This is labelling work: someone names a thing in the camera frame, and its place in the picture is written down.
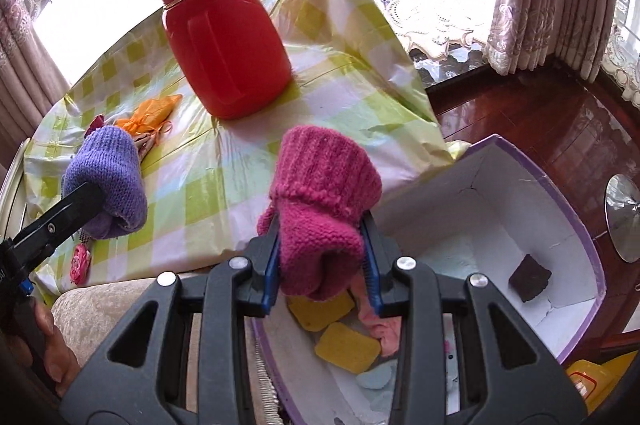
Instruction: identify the purple knit glove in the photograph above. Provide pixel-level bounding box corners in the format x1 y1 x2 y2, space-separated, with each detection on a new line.
62 125 148 240

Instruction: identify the dark brown towel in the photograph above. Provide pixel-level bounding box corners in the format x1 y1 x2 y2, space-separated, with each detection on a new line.
509 254 552 303

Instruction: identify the red white floral cloth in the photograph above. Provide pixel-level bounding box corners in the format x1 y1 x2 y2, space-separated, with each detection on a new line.
134 121 172 162

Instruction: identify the light blue zip pouch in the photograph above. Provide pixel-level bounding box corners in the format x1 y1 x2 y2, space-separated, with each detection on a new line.
356 360 397 413

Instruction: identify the person's left hand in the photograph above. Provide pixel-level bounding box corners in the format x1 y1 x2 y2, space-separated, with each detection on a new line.
34 301 80 397

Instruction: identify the pink round coin purse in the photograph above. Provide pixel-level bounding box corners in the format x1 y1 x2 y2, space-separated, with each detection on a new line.
68 243 91 286

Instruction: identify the cream cabinet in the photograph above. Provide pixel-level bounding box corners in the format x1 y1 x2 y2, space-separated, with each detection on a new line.
0 138 30 240

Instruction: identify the yellow object on floor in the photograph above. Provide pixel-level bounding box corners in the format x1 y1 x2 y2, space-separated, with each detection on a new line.
566 351 637 414

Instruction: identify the green checkered plastic tablecloth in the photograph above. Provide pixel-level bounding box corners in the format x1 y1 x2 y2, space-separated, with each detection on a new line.
23 0 468 285

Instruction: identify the pink cartoon cloth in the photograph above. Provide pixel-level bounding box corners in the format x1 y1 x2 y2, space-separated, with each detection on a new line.
349 272 401 358

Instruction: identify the yellow sponge in box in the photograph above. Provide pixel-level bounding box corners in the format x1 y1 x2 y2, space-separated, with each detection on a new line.
314 322 381 375
286 291 355 333

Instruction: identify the white purple storage box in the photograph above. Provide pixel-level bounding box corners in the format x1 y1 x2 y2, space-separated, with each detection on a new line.
253 135 606 424

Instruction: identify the silver round stand base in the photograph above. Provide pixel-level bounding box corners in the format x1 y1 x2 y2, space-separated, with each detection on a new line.
604 174 640 263

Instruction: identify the red plastic thermos jug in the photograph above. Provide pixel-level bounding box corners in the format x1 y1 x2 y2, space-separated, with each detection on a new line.
163 0 292 120

